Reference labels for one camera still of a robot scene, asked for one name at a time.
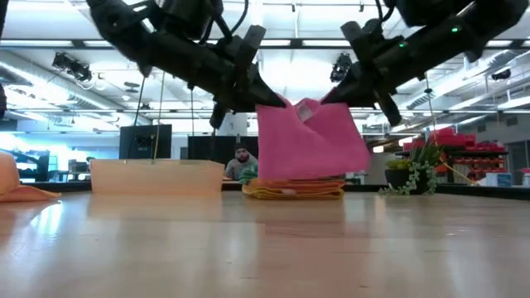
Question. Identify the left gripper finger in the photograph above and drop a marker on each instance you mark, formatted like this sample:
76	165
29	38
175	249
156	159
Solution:
261	91
248	105

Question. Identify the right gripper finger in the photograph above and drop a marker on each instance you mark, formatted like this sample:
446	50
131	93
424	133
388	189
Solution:
360	101
350	87

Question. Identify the pink microfiber towel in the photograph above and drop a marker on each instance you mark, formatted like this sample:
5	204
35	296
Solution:
306	149

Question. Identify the yellow microfiber towel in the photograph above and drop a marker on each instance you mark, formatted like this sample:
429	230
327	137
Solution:
290	195

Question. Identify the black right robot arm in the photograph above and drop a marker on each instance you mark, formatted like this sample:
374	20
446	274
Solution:
455	37

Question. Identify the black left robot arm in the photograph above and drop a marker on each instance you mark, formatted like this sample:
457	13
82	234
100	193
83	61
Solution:
165	49

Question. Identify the person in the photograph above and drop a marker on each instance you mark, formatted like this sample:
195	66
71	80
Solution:
242	159

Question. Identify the black partition curtain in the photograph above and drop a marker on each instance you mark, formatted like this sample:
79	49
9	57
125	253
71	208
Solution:
207	149

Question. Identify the small potted succulent plant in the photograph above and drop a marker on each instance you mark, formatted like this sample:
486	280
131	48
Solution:
403	176

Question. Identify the shelf with red bins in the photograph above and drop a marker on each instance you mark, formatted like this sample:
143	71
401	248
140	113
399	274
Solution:
451	138

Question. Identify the black computer monitor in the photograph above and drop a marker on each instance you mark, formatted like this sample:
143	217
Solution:
141	142

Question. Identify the orange translucent plastic bin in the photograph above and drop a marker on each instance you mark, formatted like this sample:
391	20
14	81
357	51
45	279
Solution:
157	178

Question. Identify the white and blue box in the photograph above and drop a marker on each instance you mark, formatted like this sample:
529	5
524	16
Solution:
499	179

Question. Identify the black ceiling spotlight cluster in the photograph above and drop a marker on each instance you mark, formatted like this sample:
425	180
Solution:
72	66

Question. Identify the black ceiling mounted camera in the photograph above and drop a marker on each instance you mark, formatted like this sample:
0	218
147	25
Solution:
501	74
337	70

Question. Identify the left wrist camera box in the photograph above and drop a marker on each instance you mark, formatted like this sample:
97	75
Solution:
190	16

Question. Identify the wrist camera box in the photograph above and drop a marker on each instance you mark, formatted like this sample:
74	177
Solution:
426	10
190	16

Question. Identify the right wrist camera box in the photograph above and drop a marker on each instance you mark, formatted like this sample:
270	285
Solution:
426	10

